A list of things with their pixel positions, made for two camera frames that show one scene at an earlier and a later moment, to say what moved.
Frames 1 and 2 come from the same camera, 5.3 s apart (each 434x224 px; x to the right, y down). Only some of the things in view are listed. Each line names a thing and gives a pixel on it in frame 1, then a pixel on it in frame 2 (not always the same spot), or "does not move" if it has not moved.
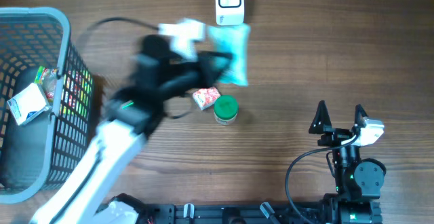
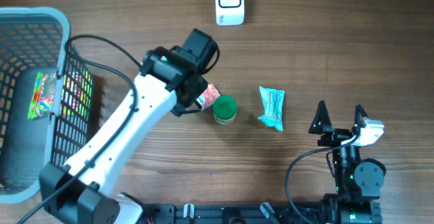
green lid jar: [226, 108] does not move
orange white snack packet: [205, 98] does not move
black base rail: [230, 213] does not move
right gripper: [335, 135] does not move
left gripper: [206, 75] → [178, 112]
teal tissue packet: [232, 39] → [273, 104]
